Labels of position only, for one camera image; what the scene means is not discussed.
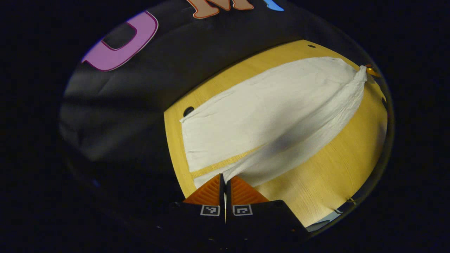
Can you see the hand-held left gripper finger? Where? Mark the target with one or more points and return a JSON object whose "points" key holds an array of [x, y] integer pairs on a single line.
{"points": [[222, 196], [228, 200]]}

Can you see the black backdrop cloth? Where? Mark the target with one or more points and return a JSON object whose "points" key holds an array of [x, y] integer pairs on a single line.
{"points": [[158, 88]]}

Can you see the white jeans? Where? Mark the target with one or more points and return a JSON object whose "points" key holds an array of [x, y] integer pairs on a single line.
{"points": [[263, 112]]}

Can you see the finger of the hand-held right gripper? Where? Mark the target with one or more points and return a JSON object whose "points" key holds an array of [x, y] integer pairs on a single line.
{"points": [[372, 71]]}

